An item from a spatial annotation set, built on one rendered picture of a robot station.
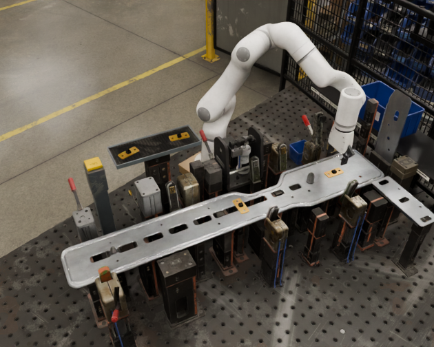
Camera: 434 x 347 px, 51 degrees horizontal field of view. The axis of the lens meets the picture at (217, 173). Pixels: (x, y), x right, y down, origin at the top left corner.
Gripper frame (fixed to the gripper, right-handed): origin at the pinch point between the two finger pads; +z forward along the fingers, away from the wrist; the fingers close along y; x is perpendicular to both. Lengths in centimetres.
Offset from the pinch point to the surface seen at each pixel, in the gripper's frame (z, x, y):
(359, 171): 9.2, 11.2, 4.3
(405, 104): -20.9, 26.5, 4.3
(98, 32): 113, -6, -424
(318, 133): -2.1, 0.5, -14.6
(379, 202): 11.1, 6.9, 22.1
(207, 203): 10, -58, -7
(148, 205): 4, -81, -12
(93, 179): -1, -97, -30
